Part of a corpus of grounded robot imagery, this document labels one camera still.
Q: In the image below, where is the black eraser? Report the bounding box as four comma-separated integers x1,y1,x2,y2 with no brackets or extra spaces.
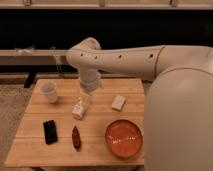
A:
43,120,58,145

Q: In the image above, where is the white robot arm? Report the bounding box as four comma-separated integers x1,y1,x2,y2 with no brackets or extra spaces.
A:
67,38,213,171

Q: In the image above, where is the small white box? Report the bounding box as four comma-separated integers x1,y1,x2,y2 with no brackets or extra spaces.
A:
72,104,85,119

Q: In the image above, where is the white rectangular block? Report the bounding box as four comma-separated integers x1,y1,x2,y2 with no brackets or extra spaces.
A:
112,95,126,111

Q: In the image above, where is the wooden table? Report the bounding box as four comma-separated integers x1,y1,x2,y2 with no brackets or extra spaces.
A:
5,79,144,167

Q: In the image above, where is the white plastic cup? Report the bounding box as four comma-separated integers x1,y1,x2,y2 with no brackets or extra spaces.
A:
40,82,58,103

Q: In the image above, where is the red chili pepper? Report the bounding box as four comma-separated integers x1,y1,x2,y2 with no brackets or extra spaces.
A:
72,127,81,150

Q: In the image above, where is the orange bowl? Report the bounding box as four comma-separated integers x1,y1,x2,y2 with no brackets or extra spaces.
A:
105,119,143,159

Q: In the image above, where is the metal rail beam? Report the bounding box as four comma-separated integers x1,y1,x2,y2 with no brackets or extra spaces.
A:
0,49,67,65

